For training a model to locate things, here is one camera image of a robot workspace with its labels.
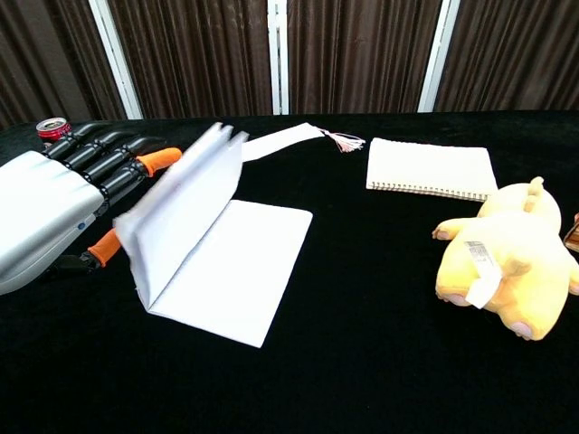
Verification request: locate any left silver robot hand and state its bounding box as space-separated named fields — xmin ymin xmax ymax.
xmin=0 ymin=121 xmax=183 ymax=297

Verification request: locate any white spiral-bound notebook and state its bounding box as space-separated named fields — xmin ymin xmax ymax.
xmin=365 ymin=137 xmax=499 ymax=203

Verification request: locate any red soda can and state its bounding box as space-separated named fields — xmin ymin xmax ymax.
xmin=36 ymin=116 xmax=74 ymax=146

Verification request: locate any brown curtain screen panel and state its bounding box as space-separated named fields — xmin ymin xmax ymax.
xmin=0 ymin=0 xmax=144 ymax=130
xmin=88 ymin=0 xmax=284 ymax=119
xmin=416 ymin=0 xmax=579 ymax=113
xmin=267 ymin=0 xmax=461 ymax=116

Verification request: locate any white bookmark with tassel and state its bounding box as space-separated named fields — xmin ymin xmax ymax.
xmin=242 ymin=122 xmax=366 ymax=163

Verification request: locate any black tablecloth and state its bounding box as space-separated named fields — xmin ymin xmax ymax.
xmin=0 ymin=109 xmax=579 ymax=434

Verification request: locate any yellow plush duck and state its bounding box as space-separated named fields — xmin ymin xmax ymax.
xmin=432 ymin=175 xmax=579 ymax=343

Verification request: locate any orange snack box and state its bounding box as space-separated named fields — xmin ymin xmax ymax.
xmin=564 ymin=211 xmax=579 ymax=253

